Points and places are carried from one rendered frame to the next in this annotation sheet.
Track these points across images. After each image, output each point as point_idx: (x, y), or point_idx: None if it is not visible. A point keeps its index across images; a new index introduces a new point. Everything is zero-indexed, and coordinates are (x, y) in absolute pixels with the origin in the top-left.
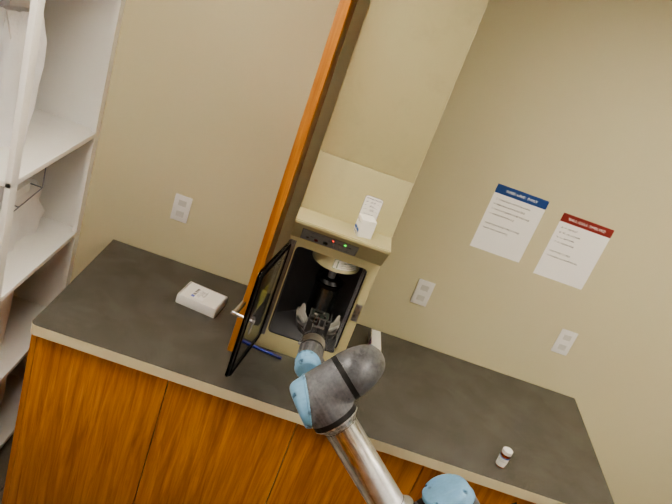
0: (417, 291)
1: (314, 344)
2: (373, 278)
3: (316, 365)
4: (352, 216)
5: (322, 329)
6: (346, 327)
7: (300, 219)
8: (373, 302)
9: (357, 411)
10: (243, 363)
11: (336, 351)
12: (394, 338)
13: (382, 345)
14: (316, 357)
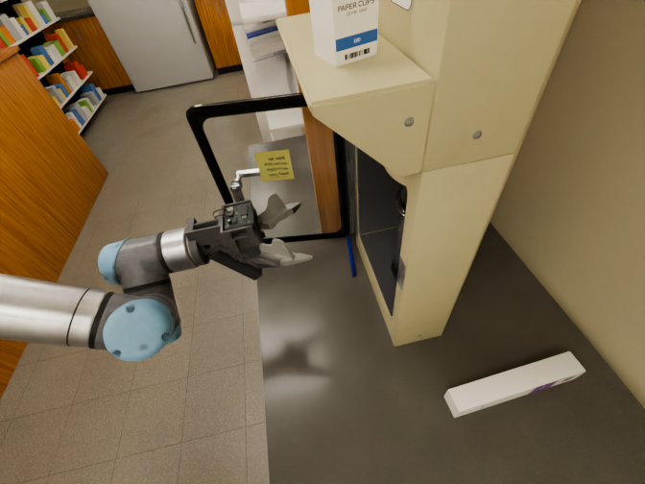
0: None
1: (146, 240)
2: (414, 211)
3: (98, 265)
4: (383, 8)
5: (185, 230)
6: (395, 290)
7: (277, 20)
8: (633, 315)
9: (322, 412)
10: (311, 252)
11: (392, 317)
12: (636, 412)
13: (572, 395)
14: (110, 255)
